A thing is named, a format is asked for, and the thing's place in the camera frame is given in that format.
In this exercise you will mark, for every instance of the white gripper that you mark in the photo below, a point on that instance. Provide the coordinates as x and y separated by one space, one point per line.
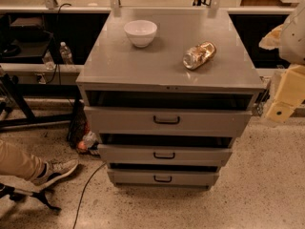
294 38

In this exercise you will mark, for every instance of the grey bottom drawer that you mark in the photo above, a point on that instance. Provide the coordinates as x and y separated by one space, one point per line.
155 177

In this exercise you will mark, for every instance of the grey drawer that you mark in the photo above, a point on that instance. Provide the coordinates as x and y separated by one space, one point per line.
145 121
164 155
155 177

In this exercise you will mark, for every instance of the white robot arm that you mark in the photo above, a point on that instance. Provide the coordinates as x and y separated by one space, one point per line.
292 44

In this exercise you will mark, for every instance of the grey drawer cabinet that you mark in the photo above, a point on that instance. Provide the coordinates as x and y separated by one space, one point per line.
118 74

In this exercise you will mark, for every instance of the grey top drawer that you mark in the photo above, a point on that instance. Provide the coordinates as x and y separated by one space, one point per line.
145 121

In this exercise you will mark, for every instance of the grey middle drawer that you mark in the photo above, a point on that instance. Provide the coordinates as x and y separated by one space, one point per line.
164 155

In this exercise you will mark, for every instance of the crushed gold can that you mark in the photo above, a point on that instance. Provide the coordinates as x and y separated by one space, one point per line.
198 55

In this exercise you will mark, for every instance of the white ceramic bowl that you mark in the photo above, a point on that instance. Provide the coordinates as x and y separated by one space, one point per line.
141 33

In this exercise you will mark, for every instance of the dark bag with items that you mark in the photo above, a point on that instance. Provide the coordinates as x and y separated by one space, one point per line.
80 136

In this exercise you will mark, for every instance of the clear plastic water bottle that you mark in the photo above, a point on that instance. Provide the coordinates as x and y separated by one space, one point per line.
66 55

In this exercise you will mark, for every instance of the grey sneaker shoe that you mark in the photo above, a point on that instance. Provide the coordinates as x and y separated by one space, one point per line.
55 171

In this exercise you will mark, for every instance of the khaki trouser leg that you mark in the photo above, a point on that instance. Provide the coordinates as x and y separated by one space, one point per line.
18 163

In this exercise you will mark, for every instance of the black chair base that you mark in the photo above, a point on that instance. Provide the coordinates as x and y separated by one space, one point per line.
15 194

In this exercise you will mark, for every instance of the black table frame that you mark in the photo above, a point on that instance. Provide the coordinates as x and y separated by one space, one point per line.
30 118

